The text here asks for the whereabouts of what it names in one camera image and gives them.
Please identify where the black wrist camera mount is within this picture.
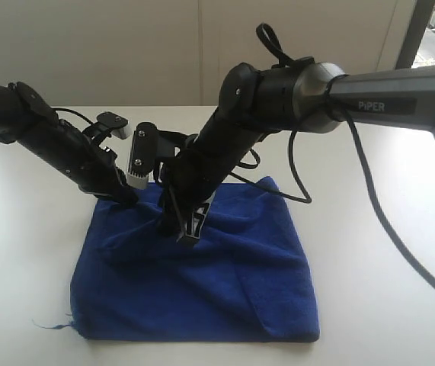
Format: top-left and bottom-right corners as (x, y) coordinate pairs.
(82, 111), (133, 146)
(126, 122), (197, 190)

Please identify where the blue microfibre towel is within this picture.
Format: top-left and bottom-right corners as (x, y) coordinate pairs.
(69, 177), (320, 343)

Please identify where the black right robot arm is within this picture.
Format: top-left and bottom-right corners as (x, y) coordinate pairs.
(160, 58), (435, 235)

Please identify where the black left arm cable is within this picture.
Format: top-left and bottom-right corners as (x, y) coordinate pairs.
(55, 108), (96, 127)

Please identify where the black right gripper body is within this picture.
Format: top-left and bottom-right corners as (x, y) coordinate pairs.
(163, 63), (301, 214)

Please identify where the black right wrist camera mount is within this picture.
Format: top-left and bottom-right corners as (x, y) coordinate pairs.
(126, 122), (197, 190)

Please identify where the dark window frame post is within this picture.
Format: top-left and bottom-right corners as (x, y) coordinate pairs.
(395, 0), (435, 69)

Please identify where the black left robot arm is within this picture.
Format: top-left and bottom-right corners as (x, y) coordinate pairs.
(0, 82), (138, 205)

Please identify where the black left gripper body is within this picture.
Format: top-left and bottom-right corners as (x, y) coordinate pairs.
(17, 120), (118, 198)

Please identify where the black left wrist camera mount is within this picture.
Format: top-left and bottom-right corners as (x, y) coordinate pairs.
(82, 111), (133, 146)

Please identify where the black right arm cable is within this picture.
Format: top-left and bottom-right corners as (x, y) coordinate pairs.
(232, 22), (435, 312)

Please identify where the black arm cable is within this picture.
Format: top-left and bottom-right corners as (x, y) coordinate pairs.
(55, 108), (96, 127)
(232, 22), (435, 312)

